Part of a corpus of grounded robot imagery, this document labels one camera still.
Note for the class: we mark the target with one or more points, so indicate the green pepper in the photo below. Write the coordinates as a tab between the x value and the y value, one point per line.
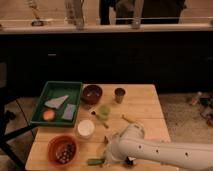
95	162

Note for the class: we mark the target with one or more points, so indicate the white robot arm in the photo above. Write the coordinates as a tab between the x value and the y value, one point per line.
131	143

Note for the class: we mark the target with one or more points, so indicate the purple bowl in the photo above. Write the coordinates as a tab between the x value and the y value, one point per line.
91	94

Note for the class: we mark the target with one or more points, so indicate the orange bowl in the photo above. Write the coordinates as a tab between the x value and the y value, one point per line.
61	151

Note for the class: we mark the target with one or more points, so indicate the metal cup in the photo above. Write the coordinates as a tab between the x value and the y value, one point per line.
119	95

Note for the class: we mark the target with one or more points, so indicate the light green cup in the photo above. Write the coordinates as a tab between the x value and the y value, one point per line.
103	112

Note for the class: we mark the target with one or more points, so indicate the white round container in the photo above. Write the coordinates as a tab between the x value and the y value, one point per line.
85	128

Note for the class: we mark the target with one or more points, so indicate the grey blue sponge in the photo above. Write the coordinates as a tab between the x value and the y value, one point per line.
69	112

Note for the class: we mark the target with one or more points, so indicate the green plastic tray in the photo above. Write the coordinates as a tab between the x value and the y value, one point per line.
54	89

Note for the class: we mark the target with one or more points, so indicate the black wooden block eraser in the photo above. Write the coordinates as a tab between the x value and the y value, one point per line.
106	140

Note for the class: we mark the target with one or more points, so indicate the orange peach fruit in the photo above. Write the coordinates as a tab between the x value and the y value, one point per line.
48	115

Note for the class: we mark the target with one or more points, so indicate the white black dish brush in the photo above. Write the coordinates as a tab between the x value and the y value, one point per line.
129	162

